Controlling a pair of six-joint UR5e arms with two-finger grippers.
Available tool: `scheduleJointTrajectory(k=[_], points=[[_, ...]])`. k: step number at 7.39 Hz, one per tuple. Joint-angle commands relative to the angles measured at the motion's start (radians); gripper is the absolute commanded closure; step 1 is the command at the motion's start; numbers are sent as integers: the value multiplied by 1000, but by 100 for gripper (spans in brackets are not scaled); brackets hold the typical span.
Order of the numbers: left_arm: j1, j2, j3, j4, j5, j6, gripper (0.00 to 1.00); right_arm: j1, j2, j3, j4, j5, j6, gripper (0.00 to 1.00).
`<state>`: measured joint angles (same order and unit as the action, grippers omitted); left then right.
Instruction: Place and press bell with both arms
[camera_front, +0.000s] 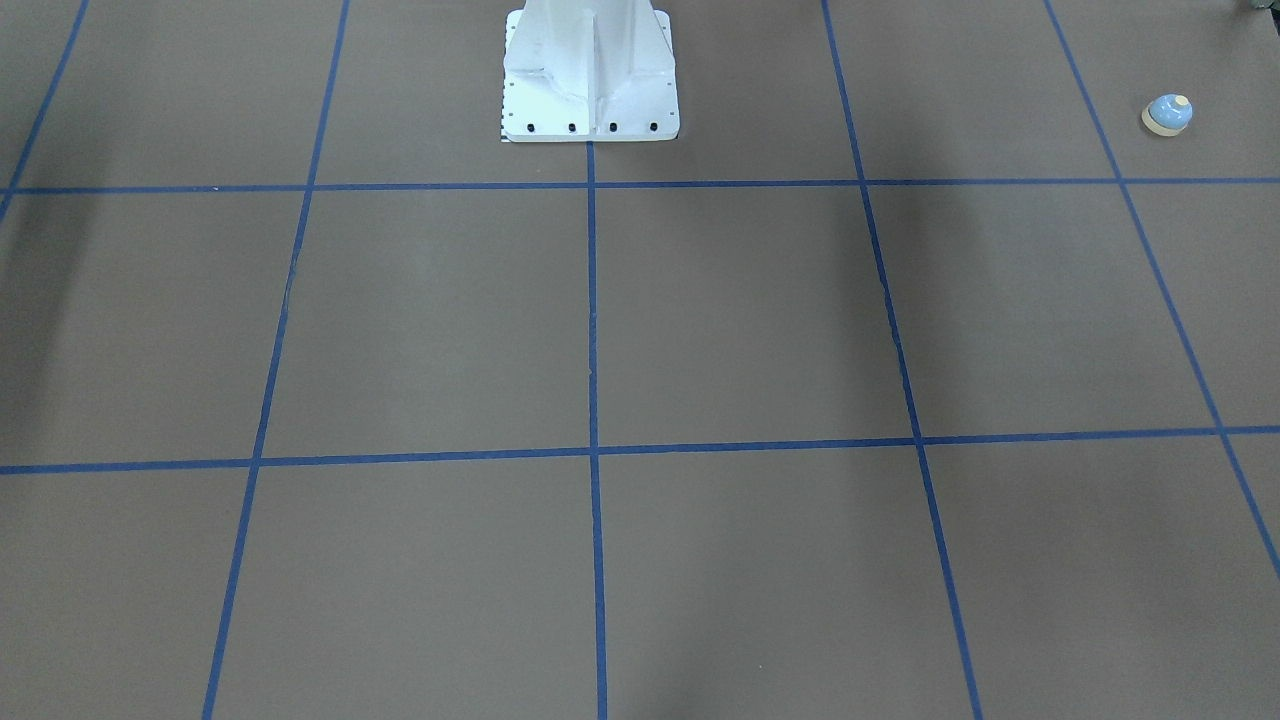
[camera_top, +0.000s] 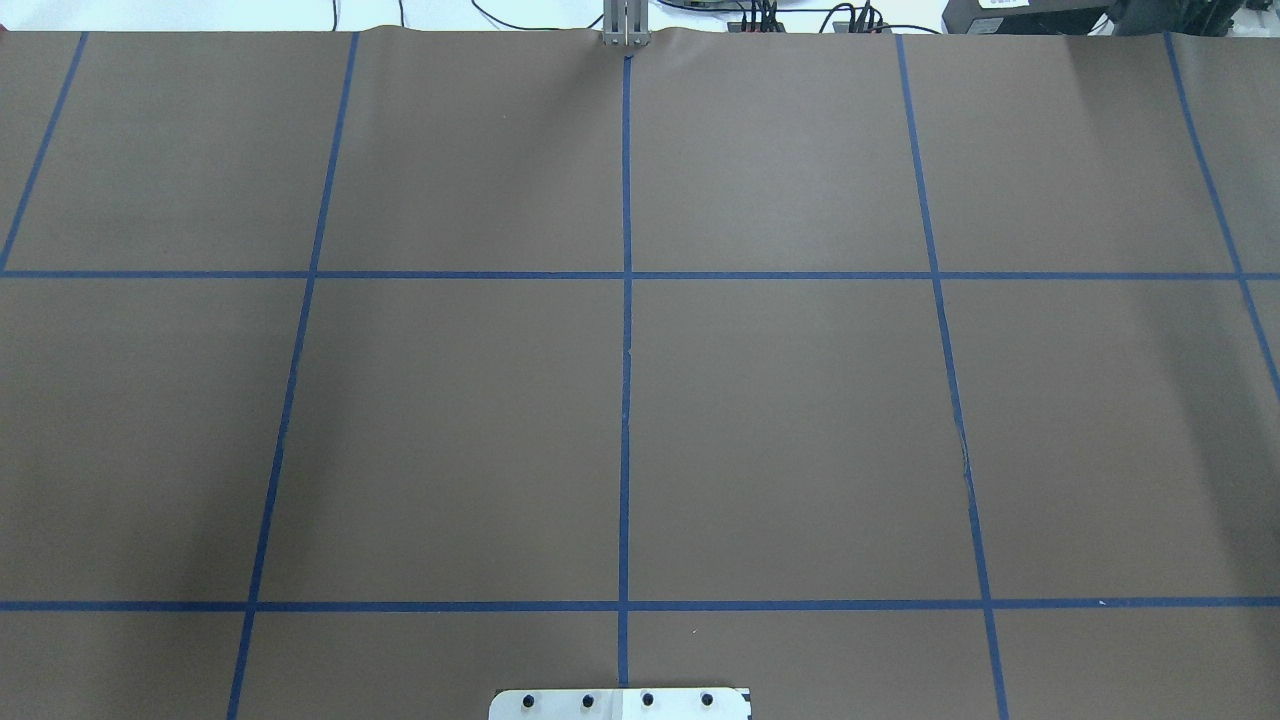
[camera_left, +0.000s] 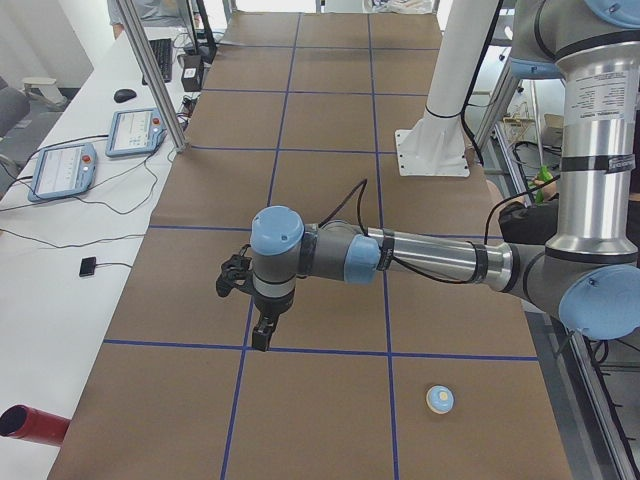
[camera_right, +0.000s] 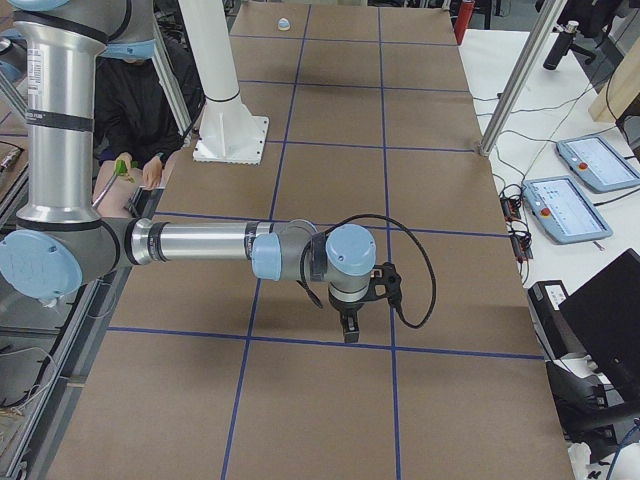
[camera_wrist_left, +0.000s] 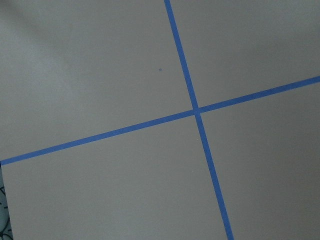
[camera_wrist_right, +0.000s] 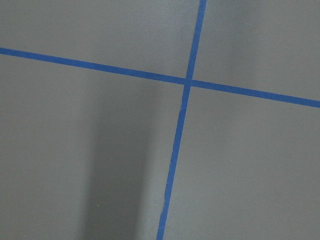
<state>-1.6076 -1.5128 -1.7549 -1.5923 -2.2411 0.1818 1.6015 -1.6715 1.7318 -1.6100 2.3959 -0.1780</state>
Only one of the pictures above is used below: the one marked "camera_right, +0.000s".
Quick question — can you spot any black laptop monitor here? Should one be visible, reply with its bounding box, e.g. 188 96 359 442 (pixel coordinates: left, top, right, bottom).
560 248 639 401

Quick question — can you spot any black usb hub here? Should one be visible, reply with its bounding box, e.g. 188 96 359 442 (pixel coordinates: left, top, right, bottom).
500 196 522 222
510 231 533 263

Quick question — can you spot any teach pendant tablet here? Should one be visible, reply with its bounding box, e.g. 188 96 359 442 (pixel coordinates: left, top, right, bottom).
522 176 613 244
556 135 639 193

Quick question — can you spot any aluminium frame post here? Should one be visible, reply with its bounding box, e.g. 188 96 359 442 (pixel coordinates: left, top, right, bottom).
479 0 566 157

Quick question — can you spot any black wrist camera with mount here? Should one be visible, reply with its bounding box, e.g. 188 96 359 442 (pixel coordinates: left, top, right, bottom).
367 262 402 310

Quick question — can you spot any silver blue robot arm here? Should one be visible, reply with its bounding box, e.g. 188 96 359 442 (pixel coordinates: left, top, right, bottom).
1 1 376 343

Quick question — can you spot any near teach pendant tablet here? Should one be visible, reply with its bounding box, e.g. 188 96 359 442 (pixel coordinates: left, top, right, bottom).
522 176 613 244

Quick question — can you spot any small white blue bell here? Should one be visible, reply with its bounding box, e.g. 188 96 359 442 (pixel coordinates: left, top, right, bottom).
277 18 291 31

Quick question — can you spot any black usb hub far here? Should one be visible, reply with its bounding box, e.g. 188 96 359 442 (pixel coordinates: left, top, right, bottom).
500 196 522 222

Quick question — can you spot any person in black jacket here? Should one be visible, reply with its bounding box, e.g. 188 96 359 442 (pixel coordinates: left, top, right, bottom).
93 58 184 218

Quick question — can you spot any aluminium side frame rail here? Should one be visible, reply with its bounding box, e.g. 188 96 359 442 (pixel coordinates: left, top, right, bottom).
1 270 129 479

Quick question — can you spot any black cylinder bottle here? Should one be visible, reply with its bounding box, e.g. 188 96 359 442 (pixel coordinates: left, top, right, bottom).
543 20 579 70

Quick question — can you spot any red cylinder bottle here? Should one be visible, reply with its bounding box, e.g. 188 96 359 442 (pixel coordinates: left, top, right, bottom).
454 0 475 46

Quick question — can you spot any far teach pendant tablet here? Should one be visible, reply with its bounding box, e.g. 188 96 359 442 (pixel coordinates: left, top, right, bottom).
556 135 639 193

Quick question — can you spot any black usb hub near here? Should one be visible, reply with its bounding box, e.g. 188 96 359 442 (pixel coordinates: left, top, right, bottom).
510 231 533 263

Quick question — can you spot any white camera stand column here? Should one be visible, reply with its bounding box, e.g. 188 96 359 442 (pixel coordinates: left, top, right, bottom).
179 0 269 165

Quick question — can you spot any wooden board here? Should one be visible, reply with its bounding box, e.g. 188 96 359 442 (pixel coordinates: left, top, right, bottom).
589 40 639 122

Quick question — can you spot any black computer box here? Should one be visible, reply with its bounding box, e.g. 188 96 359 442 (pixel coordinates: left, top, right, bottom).
527 280 587 360

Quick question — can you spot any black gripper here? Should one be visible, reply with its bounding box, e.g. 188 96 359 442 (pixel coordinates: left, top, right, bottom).
328 286 366 343

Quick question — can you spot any black camera cable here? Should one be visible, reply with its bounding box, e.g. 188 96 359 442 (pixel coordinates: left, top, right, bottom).
297 214 437 330

